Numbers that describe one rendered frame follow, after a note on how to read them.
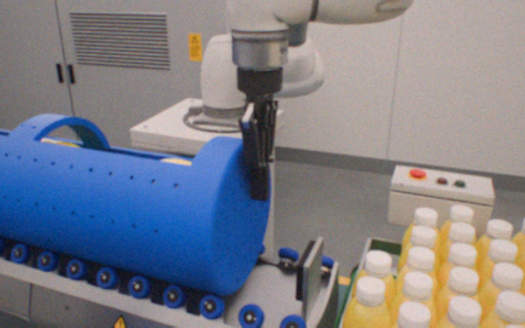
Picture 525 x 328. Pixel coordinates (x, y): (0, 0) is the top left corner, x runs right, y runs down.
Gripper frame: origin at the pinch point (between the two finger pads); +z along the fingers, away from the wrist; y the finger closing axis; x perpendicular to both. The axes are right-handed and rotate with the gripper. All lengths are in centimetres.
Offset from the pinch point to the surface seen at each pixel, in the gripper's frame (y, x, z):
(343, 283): 131, 4, 116
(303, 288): -7.0, -10.7, 15.3
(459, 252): -1.1, -34.1, 6.1
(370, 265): -8.8, -21.4, 6.7
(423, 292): -12.5, -29.4, 7.0
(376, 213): 216, -1, 116
